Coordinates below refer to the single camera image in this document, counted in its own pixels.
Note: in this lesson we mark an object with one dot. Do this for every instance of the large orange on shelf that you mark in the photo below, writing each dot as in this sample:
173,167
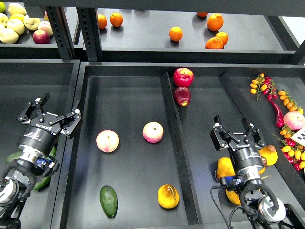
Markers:
215,22

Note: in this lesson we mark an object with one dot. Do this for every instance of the cherry tomato bunch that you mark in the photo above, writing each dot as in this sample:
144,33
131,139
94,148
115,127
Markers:
293,151
263,85

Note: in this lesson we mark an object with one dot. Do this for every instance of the orange on shelf far left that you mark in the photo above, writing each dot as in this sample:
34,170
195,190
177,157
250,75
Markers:
102,21

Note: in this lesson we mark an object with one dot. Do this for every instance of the pink apple right bin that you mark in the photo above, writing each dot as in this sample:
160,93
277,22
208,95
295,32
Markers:
294,120

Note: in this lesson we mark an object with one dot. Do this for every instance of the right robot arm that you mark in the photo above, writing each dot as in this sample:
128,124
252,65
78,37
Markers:
260,205

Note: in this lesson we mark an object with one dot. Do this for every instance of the pale yellow apple with stem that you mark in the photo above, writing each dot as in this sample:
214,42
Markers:
31,23

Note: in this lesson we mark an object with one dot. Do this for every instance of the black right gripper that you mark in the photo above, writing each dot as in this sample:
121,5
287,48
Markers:
244,157

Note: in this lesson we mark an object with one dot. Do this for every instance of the orange on shelf front right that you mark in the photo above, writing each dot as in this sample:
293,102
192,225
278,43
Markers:
214,43

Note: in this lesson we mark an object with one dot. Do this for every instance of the red apple on left shelf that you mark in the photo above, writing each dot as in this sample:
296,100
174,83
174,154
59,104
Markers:
41,37

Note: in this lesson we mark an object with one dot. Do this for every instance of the black tray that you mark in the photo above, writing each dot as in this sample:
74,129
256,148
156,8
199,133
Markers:
124,97
22,81

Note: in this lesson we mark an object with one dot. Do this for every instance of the orange on shelf back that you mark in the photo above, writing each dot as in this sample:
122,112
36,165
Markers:
202,14

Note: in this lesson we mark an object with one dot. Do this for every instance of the dark avocado left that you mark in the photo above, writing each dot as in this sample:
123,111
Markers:
13,156

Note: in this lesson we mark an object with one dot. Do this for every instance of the pink apple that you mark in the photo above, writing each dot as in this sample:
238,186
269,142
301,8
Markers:
152,132
107,141

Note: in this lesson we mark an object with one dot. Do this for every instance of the cherry tomato bunch top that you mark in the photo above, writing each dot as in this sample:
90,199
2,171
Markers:
263,85

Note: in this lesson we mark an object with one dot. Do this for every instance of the pale yellow apple middle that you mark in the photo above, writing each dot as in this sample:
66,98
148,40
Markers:
16,25

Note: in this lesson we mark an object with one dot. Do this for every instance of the pale yellow apple front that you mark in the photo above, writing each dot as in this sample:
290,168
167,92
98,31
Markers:
8,36

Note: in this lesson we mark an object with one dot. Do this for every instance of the black center tray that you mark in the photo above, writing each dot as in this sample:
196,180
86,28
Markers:
124,97

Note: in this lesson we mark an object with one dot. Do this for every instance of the bright red apple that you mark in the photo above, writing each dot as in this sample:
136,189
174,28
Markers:
183,77

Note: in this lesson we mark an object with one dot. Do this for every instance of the pink apple left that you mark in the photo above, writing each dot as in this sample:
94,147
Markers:
107,141

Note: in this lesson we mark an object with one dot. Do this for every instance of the cherry tomato bunch bottom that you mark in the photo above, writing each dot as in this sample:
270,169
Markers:
293,151

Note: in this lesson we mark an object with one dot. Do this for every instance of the pink apple center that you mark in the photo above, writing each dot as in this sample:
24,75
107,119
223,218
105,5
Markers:
152,132

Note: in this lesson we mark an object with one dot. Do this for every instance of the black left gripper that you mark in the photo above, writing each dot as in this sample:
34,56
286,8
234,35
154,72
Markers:
44,130

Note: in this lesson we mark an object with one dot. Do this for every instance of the dark red apple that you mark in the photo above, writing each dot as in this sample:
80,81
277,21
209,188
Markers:
182,96

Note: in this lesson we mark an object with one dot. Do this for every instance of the black left tray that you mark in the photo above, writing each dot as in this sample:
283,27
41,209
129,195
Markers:
22,81

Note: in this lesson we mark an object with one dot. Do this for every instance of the orange on shelf right small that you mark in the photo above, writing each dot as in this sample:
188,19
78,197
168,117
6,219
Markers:
223,36

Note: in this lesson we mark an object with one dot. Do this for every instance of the orange on shelf center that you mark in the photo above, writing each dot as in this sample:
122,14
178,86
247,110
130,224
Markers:
175,34

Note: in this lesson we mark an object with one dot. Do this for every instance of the black shelf post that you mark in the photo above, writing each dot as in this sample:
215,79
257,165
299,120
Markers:
88,22

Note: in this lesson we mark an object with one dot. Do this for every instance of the red chili pepper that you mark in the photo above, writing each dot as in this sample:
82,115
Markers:
279,118

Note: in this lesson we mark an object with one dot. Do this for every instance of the white marker tag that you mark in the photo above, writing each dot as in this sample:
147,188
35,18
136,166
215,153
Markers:
299,136

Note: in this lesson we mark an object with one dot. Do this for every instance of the dark green avocado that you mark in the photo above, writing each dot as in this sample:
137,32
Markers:
108,200

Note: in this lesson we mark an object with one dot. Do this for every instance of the pale pink peach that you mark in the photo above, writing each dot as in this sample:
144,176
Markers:
46,26

